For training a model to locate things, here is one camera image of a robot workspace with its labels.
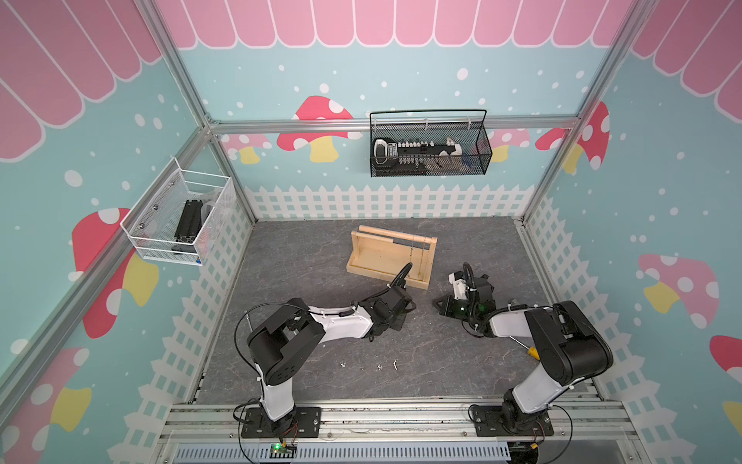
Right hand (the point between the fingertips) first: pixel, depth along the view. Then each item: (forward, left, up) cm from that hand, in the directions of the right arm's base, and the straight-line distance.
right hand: (432, 301), depth 95 cm
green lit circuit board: (-40, +43, -4) cm, 59 cm away
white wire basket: (+6, +68, +35) cm, 76 cm away
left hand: (-4, +13, -1) cm, 14 cm away
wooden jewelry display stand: (+21, +17, -1) cm, 27 cm away
